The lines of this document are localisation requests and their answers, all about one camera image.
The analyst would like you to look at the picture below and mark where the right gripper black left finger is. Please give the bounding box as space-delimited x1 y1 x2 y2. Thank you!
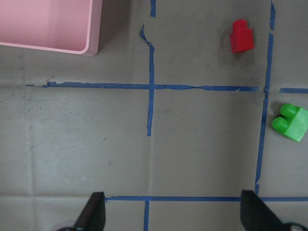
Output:
73 192 106 231

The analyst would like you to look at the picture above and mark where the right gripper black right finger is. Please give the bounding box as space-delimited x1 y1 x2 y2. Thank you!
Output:
240 190 283 231

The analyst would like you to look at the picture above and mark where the red toy block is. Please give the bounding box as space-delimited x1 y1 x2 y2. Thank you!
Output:
230 19 254 53

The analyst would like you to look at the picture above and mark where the pink plastic box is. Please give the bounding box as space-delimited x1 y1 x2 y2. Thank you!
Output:
0 0 103 56

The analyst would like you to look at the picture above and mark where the green toy block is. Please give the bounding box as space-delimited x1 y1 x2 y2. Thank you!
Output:
271 103 308 142

